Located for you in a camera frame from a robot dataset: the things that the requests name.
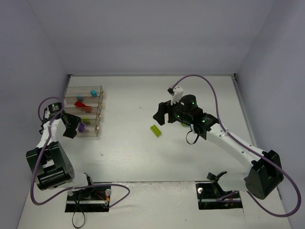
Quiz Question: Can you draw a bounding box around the clear acrylic sorting container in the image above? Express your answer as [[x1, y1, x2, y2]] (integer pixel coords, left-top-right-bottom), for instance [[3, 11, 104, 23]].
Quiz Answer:
[[63, 85, 104, 137]]

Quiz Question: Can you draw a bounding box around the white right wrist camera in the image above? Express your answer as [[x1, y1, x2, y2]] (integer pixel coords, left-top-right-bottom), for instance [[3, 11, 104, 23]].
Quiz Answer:
[[167, 85, 184, 105]]

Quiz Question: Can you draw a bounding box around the purple sloped 2x4 brick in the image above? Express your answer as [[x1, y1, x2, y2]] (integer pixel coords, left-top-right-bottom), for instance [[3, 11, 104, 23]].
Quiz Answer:
[[78, 122, 87, 133]]

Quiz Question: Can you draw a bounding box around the green 2x4 brick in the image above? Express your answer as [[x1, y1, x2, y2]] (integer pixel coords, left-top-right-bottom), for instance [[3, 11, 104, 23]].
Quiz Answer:
[[150, 125, 162, 137]]

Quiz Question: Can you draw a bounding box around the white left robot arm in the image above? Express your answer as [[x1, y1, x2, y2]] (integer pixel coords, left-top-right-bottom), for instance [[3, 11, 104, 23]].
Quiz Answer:
[[26, 102, 94, 191]]

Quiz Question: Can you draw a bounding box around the small teal brick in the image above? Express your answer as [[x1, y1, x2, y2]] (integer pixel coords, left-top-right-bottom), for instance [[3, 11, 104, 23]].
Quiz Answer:
[[76, 95, 84, 103]]

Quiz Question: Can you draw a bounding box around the teal cube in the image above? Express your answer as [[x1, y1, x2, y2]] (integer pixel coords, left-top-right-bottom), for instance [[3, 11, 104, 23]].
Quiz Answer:
[[90, 90, 97, 97]]

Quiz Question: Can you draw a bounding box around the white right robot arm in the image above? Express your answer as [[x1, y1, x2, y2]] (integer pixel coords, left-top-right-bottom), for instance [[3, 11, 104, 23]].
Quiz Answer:
[[153, 94, 284, 199]]

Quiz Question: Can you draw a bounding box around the green curved brick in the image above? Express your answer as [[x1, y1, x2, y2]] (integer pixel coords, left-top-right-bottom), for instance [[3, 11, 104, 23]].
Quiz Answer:
[[81, 118, 91, 125]]

